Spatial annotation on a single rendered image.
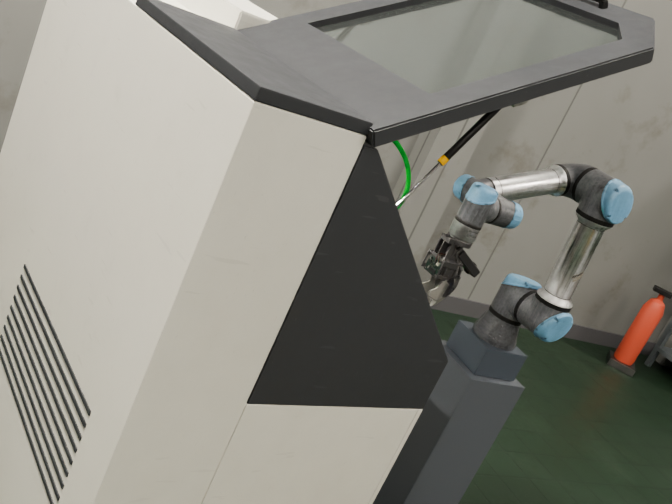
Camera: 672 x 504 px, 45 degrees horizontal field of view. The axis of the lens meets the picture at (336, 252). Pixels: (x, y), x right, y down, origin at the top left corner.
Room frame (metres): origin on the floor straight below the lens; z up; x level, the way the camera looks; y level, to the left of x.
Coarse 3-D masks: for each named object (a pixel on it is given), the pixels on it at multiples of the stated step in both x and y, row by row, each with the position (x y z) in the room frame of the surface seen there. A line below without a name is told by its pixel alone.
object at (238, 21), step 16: (176, 0) 2.49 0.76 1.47; (192, 0) 2.41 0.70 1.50; (208, 0) 2.34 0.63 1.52; (224, 0) 2.28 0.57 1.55; (240, 0) 2.48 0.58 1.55; (208, 16) 2.31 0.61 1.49; (224, 16) 2.24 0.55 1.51; (240, 16) 2.19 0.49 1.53; (256, 16) 2.22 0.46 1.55; (272, 16) 2.44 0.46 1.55
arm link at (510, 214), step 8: (504, 200) 2.15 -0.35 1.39; (504, 208) 2.12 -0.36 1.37; (512, 208) 2.15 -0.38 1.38; (520, 208) 2.18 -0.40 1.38; (504, 216) 2.12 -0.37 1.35; (512, 216) 2.14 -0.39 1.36; (520, 216) 2.16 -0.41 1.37; (496, 224) 2.13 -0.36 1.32; (504, 224) 2.14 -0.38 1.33; (512, 224) 2.15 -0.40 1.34
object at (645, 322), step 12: (660, 288) 5.93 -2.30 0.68; (648, 300) 5.95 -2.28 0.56; (660, 300) 5.92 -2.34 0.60; (648, 312) 5.87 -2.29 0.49; (660, 312) 5.87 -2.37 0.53; (636, 324) 5.90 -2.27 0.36; (648, 324) 5.86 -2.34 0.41; (624, 336) 5.94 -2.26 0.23; (636, 336) 5.87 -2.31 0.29; (648, 336) 5.88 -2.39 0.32; (624, 348) 5.88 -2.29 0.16; (636, 348) 5.86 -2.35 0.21; (612, 360) 5.84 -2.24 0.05; (624, 360) 5.86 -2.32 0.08; (624, 372) 5.82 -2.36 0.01
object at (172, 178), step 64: (64, 0) 2.40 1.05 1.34; (128, 0) 2.04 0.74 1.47; (64, 64) 2.27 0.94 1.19; (128, 64) 1.93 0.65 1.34; (192, 64) 1.69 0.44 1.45; (256, 64) 1.71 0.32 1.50; (64, 128) 2.14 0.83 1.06; (128, 128) 1.84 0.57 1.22; (192, 128) 1.61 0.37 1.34; (256, 128) 1.49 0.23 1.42; (320, 128) 1.57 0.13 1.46; (0, 192) 2.43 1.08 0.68; (64, 192) 2.03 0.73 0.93; (128, 192) 1.75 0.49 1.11; (192, 192) 1.54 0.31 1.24; (256, 192) 1.52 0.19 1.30; (320, 192) 1.62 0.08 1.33; (0, 256) 2.29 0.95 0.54; (64, 256) 1.92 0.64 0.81; (128, 256) 1.66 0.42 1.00; (192, 256) 1.47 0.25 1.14; (256, 256) 1.56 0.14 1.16; (0, 320) 2.15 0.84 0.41; (64, 320) 1.82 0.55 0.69; (128, 320) 1.58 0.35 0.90; (192, 320) 1.51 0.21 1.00; (256, 320) 1.60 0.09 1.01; (0, 384) 2.03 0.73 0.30; (64, 384) 1.72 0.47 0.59; (128, 384) 1.50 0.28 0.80; (192, 384) 1.55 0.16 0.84; (0, 448) 1.91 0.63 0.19; (64, 448) 1.63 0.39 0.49; (128, 448) 1.49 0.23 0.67; (192, 448) 1.59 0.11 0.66
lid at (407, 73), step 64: (384, 0) 2.42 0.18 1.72; (448, 0) 2.48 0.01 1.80; (512, 0) 2.48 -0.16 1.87; (576, 0) 2.42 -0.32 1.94; (320, 64) 1.96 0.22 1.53; (384, 64) 2.01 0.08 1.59; (448, 64) 2.02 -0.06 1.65; (512, 64) 2.02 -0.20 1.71; (576, 64) 1.97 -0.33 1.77; (640, 64) 2.07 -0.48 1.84; (384, 128) 1.65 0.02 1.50
